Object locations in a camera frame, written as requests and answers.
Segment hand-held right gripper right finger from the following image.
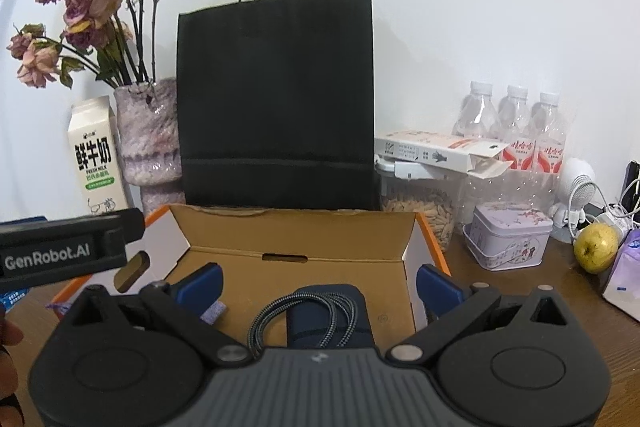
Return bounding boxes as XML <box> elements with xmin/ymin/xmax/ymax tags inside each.
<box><xmin>385</xmin><ymin>264</ymin><xmax>576</xmax><ymax>364</ymax></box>

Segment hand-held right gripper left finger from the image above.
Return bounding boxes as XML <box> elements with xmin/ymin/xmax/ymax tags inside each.
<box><xmin>65</xmin><ymin>263</ymin><xmax>252</xmax><ymax>365</ymax></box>

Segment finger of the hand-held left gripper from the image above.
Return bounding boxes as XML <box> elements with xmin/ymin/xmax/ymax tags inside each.
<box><xmin>120</xmin><ymin>208</ymin><xmax>146</xmax><ymax>256</ymax></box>

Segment purple linen drawstring pouch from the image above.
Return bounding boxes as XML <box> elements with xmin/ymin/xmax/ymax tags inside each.
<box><xmin>200</xmin><ymin>303</ymin><xmax>227</xmax><ymax>326</ymax></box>

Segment black braided cable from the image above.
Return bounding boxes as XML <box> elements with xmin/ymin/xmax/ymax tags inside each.
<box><xmin>248</xmin><ymin>291</ymin><xmax>374</xmax><ymax>351</ymax></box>

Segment orange cardboard box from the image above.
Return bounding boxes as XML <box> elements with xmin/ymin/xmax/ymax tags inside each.
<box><xmin>50</xmin><ymin>204</ymin><xmax>452</xmax><ymax>353</ymax></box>

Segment navy zip case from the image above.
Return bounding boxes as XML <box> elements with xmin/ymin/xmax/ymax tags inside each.
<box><xmin>285</xmin><ymin>283</ymin><xmax>376</xmax><ymax>351</ymax></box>

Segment person's left hand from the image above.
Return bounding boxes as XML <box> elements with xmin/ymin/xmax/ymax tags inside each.
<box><xmin>0</xmin><ymin>313</ymin><xmax>25</xmax><ymax>408</ymax></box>

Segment blue printed bag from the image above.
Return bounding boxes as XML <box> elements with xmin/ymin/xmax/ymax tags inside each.
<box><xmin>0</xmin><ymin>289</ymin><xmax>29</xmax><ymax>311</ymax></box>

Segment white green milk carton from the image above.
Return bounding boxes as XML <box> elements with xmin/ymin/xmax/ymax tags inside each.
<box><xmin>67</xmin><ymin>96</ymin><xmax>129</xmax><ymax>214</ymax></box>

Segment clear jar of seeds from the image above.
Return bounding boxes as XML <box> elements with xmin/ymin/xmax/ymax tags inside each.
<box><xmin>376</xmin><ymin>157</ymin><xmax>463</xmax><ymax>254</ymax></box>

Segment pale floral tin box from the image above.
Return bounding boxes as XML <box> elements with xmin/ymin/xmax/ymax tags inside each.
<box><xmin>462</xmin><ymin>202</ymin><xmax>554</xmax><ymax>272</ymax></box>

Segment pink textured vase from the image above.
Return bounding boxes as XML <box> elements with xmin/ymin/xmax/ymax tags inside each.
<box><xmin>114</xmin><ymin>78</ymin><xmax>185</xmax><ymax>217</ymax></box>

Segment flat white carton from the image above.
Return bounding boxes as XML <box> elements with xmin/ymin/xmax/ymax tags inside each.
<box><xmin>375</xmin><ymin>130</ymin><xmax>514</xmax><ymax>180</ymax></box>

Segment green apple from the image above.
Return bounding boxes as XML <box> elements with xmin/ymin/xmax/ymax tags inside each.
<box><xmin>573</xmin><ymin>223</ymin><xmax>621</xmax><ymax>274</ymax></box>

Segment white robot-shaped gadget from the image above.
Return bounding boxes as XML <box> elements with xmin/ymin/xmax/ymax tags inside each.
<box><xmin>550</xmin><ymin>157</ymin><xmax>597</xmax><ymax>244</ymax></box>

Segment black paper bag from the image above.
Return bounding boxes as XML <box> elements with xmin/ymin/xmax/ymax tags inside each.
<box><xmin>176</xmin><ymin>0</ymin><xmax>377</xmax><ymax>211</ymax></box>

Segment purple tissue pack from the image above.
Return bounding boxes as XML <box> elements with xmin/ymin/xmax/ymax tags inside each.
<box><xmin>601</xmin><ymin>227</ymin><xmax>640</xmax><ymax>323</ymax></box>

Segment white charger cables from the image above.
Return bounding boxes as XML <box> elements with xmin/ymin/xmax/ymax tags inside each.
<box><xmin>592</xmin><ymin>177</ymin><xmax>640</xmax><ymax>234</ymax></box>

